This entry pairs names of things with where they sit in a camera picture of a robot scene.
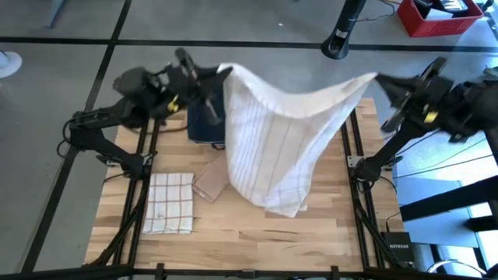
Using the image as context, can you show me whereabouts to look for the black aluminium table frame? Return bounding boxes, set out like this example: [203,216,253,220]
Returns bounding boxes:
[0,95,498,280]

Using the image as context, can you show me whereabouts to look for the black electronic device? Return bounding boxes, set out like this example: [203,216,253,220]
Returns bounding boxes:
[412,0,470,19]

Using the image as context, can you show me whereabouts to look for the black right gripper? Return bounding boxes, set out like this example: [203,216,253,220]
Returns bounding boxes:
[375,56,475,135]

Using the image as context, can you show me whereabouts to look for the white grey-striped towel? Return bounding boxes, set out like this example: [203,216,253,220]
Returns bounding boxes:
[216,61,379,219]

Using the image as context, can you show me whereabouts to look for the black arm base cable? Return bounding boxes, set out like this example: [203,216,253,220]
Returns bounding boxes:
[103,172,128,184]

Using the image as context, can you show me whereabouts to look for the black pedestal stand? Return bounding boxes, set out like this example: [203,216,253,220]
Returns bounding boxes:
[321,0,369,61]

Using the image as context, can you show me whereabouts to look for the pale pink towel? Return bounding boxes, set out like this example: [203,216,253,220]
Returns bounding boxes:
[192,153,230,205]

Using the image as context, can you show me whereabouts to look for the short black metal beam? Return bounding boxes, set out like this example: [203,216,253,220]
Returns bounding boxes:
[465,215,498,233]

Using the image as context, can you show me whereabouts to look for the long black metal beam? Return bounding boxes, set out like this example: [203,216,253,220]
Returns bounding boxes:
[399,174,498,222]

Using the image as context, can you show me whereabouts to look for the thin black floor cable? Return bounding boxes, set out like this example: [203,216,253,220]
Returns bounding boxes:
[356,0,398,23]

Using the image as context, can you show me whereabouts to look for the white cable loop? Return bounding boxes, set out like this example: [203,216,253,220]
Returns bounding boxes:
[426,258,487,278]

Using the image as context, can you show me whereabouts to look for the white red-checked towel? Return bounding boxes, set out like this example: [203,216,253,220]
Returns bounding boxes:
[142,172,195,235]

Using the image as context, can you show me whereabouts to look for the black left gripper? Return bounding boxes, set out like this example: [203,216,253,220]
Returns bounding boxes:
[153,47,233,126]

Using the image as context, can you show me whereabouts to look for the red plastic crate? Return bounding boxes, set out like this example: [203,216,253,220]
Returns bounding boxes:
[396,0,486,39]

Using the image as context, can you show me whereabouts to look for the black Netgear network switch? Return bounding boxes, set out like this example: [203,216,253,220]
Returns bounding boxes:
[380,231,416,265]

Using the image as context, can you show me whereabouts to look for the grey metal leg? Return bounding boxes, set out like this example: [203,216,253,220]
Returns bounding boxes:
[42,0,68,30]

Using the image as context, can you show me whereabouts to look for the navy fabric basket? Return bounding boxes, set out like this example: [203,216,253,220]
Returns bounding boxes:
[186,77,227,151]

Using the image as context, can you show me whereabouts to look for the white round base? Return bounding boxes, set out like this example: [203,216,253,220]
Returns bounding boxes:
[0,49,23,79]

